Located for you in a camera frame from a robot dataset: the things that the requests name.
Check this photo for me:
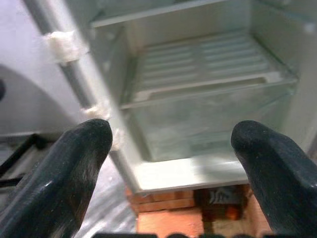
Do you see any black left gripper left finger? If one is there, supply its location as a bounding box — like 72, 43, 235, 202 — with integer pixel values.
0, 118, 114, 238

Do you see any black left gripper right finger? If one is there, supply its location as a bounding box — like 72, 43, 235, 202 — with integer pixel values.
230, 120, 317, 238

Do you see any small white fridge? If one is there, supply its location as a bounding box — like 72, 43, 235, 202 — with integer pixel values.
22, 0, 317, 197

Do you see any ribbed white fridge shelf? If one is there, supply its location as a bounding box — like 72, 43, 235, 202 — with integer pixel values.
133, 31, 298, 100

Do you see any flat white fridge shelf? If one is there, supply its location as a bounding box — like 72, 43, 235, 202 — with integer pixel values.
90, 0, 261, 28

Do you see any white cloth tie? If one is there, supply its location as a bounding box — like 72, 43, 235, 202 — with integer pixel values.
112, 128, 125, 151
81, 102, 111, 120
46, 30, 89, 64

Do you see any clear plastic crisper drawer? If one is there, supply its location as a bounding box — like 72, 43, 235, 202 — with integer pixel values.
120, 76, 298, 162

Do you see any black metal frame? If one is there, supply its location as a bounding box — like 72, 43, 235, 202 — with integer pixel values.
0, 133, 48, 187

